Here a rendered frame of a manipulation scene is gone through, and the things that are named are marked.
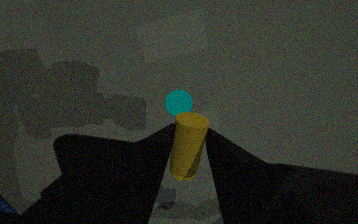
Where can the cyan circle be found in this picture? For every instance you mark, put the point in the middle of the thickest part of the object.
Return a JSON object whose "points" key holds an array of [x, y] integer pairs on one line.
{"points": [[178, 101]]}

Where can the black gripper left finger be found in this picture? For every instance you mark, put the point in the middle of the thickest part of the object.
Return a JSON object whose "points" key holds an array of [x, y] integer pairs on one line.
{"points": [[143, 163]]}

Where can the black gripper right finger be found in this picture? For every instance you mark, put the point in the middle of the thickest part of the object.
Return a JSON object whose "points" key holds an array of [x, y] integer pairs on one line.
{"points": [[250, 191]]}

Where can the yellow tall cylinder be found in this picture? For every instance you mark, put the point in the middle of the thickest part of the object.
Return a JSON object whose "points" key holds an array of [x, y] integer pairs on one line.
{"points": [[190, 134]]}

